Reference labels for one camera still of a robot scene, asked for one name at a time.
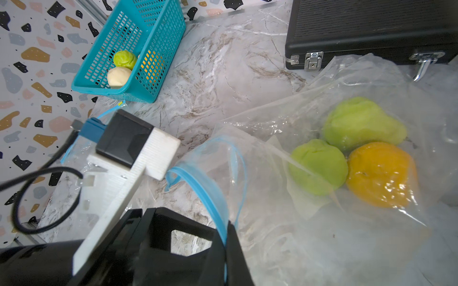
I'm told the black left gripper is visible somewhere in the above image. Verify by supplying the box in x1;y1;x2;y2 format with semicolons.
68;207;226;286

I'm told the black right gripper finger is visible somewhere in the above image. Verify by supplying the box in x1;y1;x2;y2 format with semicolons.
225;222;254;286

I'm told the clear zip-top bag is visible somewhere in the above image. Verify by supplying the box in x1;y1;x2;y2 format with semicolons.
38;101;134;243
166;55;458;286

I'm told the beige fruit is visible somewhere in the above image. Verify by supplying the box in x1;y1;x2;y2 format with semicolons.
107;67;132;89

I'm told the green pear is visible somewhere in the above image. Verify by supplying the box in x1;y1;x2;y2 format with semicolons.
113;50;138;70
322;97;407;153

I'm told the orange fruit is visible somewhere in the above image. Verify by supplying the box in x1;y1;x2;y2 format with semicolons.
140;51;165;87
346;142;417;209

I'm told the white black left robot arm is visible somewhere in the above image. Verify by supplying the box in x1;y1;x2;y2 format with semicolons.
1;207;228;286

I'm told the green fruit in right bag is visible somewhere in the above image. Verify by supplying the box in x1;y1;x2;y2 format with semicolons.
289;139;348;195

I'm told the teal plastic basket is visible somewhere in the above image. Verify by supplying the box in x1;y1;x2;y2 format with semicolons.
72;0;186;103

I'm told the black ribbed carrying case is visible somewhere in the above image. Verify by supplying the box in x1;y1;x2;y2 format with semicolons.
285;1;458;71

